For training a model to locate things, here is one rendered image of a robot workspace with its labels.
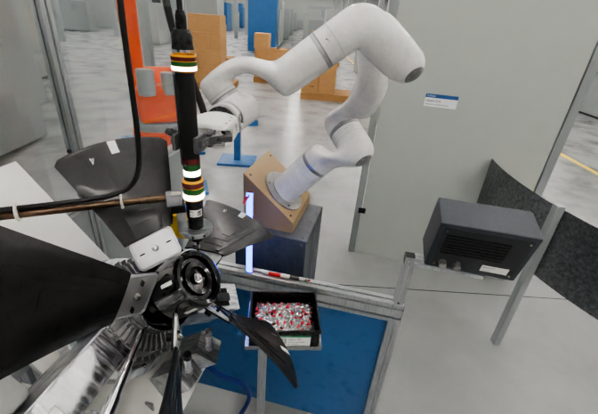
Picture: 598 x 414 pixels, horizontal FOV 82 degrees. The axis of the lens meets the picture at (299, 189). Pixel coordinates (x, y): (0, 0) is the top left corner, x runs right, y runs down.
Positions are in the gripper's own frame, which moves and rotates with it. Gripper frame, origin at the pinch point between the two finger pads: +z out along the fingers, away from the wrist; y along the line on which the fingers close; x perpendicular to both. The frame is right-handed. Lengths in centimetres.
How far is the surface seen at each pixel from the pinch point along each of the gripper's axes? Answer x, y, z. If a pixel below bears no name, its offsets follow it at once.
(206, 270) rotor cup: -25.0, -5.5, 6.7
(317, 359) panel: -99, -29, -36
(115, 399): -37.1, 1.2, 28.4
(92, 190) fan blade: -11.6, 19.6, 5.1
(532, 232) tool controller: -23, -81, -31
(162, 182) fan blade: -11.5, 8.7, -2.6
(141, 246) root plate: -21.3, 8.1, 7.6
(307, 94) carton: -131, 107, -731
